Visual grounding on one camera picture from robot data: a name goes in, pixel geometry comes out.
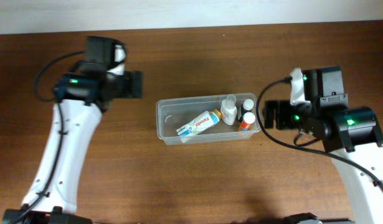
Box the orange glue stick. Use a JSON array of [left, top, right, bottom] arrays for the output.
[[238, 112, 256, 132]]

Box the white pump bottle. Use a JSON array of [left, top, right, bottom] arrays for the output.
[[220, 95, 237, 126]]

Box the dark bottle white cap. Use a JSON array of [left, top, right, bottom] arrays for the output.
[[237, 99, 254, 123]]

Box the gold lid small jar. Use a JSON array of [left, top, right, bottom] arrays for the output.
[[209, 109, 222, 124]]

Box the white Panadol box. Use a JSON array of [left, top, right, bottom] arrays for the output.
[[176, 111, 216, 137]]

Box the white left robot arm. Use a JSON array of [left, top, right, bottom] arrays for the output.
[[2, 71, 143, 224]]

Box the clear plastic container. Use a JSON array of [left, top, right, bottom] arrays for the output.
[[156, 95, 260, 145]]

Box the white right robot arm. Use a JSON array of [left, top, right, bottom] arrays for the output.
[[263, 96, 383, 223]]

